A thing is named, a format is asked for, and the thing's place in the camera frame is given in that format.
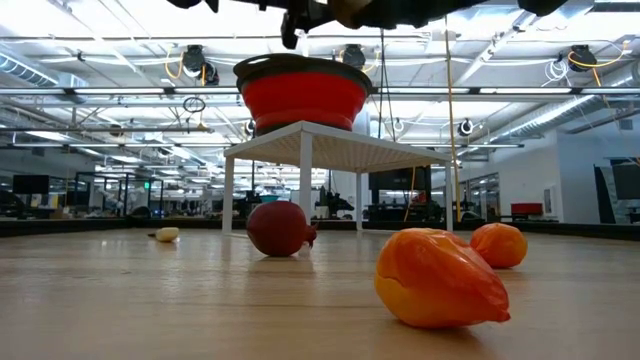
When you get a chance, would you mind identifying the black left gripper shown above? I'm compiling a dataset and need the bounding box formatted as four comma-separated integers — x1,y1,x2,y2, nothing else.
167,0,346,50

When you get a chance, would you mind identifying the red collapsible bowl grey rim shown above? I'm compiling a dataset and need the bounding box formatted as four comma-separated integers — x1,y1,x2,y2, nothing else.
233,53,375,136

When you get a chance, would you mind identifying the small orange pepper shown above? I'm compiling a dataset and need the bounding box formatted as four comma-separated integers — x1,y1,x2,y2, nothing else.
469,222,529,270

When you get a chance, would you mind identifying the orange yellow pepper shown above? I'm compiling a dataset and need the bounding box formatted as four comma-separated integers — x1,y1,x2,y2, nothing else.
374,228,512,330

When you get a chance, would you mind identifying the white perforated metal shelf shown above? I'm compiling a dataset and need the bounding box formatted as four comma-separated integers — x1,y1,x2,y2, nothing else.
222,121,455,236

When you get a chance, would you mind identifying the dark red pomegranate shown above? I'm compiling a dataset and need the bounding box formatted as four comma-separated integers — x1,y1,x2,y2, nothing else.
246,200,319,259

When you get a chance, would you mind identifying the red box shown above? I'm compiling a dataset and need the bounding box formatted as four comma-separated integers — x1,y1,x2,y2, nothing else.
510,202,544,217

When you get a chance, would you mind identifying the small pale yellow piece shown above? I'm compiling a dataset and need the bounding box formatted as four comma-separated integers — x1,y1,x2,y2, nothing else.
148,226,180,244

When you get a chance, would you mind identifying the black monitor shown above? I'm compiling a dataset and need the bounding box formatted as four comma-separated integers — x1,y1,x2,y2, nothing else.
12,174,51,196

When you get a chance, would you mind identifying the black hanging cable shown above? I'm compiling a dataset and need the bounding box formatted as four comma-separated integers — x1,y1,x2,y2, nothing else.
377,27,397,141

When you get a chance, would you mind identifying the black wall panel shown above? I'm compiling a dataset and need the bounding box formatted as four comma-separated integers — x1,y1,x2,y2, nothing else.
593,158,640,226

